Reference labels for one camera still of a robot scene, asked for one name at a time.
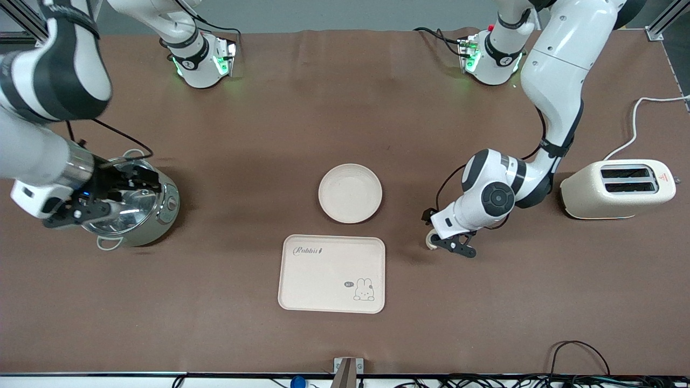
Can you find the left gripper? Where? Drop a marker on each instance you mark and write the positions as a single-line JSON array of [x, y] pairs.
[[426, 215]]

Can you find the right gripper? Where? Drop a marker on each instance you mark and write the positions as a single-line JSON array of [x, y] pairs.
[[109, 180]]

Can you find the round cream plate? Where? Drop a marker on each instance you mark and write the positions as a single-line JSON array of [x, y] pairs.
[[350, 194]]

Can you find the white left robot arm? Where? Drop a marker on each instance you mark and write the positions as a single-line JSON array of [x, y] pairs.
[[555, 70]]

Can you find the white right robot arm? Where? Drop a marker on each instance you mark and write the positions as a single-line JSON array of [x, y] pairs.
[[27, 151]]

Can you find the cream rabbit print tray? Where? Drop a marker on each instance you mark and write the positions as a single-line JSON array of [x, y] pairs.
[[323, 280]]

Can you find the glass pot lid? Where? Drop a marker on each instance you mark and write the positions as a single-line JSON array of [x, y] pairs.
[[126, 215]]

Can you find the stainless steel pot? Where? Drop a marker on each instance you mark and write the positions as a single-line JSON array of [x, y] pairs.
[[156, 221]]

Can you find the brown table mat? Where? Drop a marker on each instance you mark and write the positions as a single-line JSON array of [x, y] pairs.
[[242, 134]]

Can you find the cream two-slot toaster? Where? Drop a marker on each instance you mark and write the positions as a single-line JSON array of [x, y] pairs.
[[587, 194]]

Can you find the blue round object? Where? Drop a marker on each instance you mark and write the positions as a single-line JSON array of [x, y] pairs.
[[297, 382]]

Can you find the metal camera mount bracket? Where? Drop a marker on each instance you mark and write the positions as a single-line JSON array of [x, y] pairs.
[[347, 372]]

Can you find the aluminium frame profile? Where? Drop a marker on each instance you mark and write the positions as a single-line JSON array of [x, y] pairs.
[[660, 24], [21, 16]]

